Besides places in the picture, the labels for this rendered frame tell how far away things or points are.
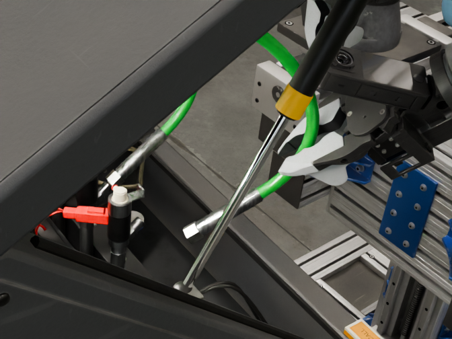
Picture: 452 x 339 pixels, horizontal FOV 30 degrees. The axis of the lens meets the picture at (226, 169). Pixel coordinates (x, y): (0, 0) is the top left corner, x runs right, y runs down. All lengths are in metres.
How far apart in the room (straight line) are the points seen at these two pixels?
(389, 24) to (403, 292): 0.61
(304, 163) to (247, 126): 2.30
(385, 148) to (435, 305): 0.97
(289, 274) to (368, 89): 0.43
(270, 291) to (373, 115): 0.44
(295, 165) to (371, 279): 1.44
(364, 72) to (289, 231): 1.92
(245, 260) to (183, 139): 1.86
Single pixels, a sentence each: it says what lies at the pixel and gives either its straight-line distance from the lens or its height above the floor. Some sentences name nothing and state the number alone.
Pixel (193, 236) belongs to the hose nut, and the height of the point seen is 1.13.
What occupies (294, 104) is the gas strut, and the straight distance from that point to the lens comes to 0.56.
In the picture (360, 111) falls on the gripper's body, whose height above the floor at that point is 1.31.
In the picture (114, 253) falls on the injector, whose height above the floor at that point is 1.04.
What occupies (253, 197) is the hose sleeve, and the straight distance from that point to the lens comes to 0.93.
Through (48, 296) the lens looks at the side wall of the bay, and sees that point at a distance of 0.49.
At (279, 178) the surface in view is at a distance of 0.93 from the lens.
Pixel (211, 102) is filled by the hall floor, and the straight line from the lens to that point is 3.29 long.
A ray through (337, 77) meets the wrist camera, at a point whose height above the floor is 1.36.
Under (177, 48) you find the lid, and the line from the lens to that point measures 0.41.
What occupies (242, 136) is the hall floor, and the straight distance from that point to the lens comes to 3.12.
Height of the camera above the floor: 1.76
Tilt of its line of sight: 37 degrees down
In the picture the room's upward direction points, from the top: 7 degrees clockwise
